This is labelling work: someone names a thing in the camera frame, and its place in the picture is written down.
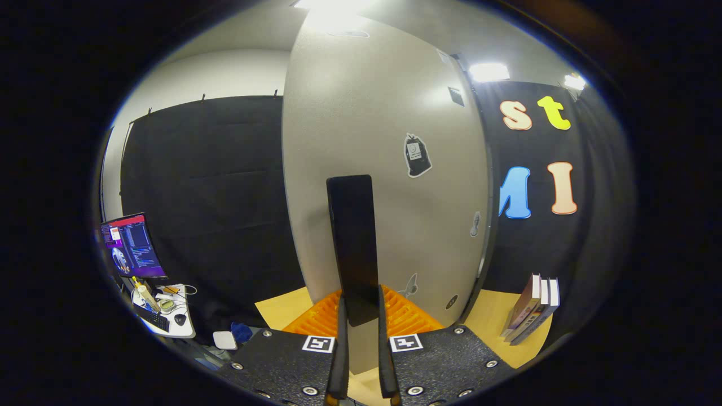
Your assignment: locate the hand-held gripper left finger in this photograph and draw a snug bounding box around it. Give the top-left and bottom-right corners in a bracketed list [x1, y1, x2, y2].
[216, 289, 350, 406]

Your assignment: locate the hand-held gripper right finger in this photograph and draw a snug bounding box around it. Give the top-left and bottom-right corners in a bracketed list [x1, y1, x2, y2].
[376, 285, 518, 406]

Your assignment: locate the black door handle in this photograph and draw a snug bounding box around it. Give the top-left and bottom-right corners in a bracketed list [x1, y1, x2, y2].
[326, 175, 380, 328]

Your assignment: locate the white cabinet door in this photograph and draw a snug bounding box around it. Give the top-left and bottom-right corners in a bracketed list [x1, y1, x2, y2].
[281, 8, 490, 376]

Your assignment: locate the white square pad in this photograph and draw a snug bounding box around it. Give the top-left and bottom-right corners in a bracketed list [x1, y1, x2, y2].
[212, 330, 239, 352]

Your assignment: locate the white desk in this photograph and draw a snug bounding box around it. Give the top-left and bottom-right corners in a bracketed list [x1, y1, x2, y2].
[129, 281, 197, 339]

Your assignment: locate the white cover book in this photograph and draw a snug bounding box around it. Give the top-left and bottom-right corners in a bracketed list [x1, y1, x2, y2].
[509, 277, 551, 342]

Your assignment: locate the grey cover book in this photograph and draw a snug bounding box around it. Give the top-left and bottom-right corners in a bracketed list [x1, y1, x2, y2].
[514, 278, 561, 346]

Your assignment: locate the black keyboard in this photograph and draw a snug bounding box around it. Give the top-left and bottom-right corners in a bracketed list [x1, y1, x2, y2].
[134, 303, 171, 333]

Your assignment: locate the yellow capped bottle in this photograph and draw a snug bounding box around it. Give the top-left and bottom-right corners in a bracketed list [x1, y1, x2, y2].
[132, 276, 162, 312]

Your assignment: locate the black backdrop cloth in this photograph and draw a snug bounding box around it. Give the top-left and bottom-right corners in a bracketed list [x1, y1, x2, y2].
[118, 79, 635, 350]

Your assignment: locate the computer monitor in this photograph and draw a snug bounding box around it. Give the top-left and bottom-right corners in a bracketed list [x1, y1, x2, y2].
[100, 212, 168, 280]

